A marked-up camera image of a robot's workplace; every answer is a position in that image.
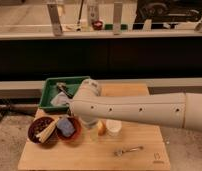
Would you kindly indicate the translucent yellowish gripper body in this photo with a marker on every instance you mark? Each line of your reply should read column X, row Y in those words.
column 93, row 132

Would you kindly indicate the blue sponge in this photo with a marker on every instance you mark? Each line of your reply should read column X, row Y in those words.
column 66, row 127

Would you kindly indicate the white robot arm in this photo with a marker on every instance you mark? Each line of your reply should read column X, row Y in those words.
column 178, row 110

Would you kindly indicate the white paper cup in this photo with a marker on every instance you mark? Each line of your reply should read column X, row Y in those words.
column 113, row 127

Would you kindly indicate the small orange fruit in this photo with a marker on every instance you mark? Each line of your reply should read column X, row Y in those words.
column 101, row 128

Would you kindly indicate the silver metal fork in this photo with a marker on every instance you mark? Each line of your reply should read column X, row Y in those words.
column 120, row 152

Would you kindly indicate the grey blue cloth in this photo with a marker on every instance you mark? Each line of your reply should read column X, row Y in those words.
column 60, row 99

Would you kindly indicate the green cloth in tray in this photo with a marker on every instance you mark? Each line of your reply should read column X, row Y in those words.
column 71, row 89

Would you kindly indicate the pale corn husk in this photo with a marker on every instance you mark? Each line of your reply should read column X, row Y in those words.
column 46, row 133

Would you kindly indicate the green plastic tray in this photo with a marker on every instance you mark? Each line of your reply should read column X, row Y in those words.
column 50, row 90

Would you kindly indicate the dark brown bowl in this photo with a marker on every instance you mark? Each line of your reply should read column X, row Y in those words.
column 39, row 125

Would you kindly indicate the metal tool in tray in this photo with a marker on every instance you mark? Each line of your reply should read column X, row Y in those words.
column 62, row 87

